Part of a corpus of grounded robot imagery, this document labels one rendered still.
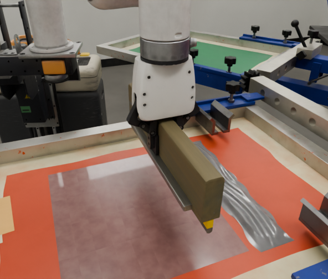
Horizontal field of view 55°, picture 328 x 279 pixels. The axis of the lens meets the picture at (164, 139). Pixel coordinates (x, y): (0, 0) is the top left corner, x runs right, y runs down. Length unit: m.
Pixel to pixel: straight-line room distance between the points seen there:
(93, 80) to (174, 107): 1.09
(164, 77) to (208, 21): 4.46
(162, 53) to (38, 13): 0.57
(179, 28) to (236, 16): 4.72
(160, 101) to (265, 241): 0.30
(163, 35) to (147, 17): 0.03
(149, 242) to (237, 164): 0.30
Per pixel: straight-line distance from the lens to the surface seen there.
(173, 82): 0.50
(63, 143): 0.81
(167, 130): 0.51
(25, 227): 0.65
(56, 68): 0.99
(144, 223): 0.60
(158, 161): 0.55
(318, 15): 6.21
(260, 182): 0.72
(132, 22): 4.50
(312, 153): 0.80
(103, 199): 0.66
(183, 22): 0.47
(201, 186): 0.42
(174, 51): 0.47
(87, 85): 1.59
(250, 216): 0.63
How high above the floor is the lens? 1.39
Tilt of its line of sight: 31 degrees down
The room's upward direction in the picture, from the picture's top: straight up
